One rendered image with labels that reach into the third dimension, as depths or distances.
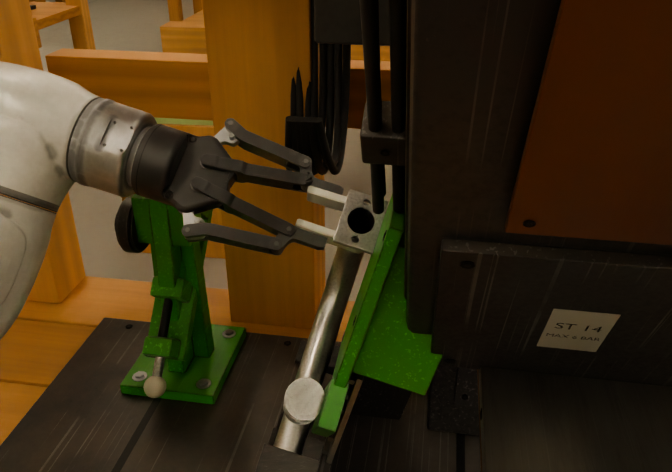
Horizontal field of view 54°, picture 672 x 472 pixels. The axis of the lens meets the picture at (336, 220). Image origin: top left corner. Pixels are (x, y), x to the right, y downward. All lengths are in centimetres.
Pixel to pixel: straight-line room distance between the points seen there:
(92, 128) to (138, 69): 39
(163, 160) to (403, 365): 29
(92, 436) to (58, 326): 29
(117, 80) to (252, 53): 27
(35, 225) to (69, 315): 48
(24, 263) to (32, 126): 13
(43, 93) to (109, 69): 38
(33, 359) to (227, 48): 54
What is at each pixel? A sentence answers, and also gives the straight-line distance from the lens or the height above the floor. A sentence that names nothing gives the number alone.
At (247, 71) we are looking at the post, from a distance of 89.
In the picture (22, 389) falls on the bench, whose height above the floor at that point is 88.
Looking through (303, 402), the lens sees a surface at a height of 108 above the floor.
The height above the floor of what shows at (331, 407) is 110.
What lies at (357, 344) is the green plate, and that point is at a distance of 57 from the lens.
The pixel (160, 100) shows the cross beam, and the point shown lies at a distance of 105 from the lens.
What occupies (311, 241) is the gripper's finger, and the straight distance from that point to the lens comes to 64.
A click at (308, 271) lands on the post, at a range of 99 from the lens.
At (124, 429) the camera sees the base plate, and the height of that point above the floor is 90.
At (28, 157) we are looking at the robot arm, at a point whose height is 128.
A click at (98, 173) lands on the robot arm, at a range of 67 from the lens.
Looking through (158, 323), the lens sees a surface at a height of 100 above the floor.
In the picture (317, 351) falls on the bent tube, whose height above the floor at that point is 105.
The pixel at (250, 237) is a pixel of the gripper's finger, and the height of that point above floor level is 120.
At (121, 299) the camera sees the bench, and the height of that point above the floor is 88.
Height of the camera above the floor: 151
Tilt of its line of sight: 27 degrees down
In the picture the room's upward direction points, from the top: straight up
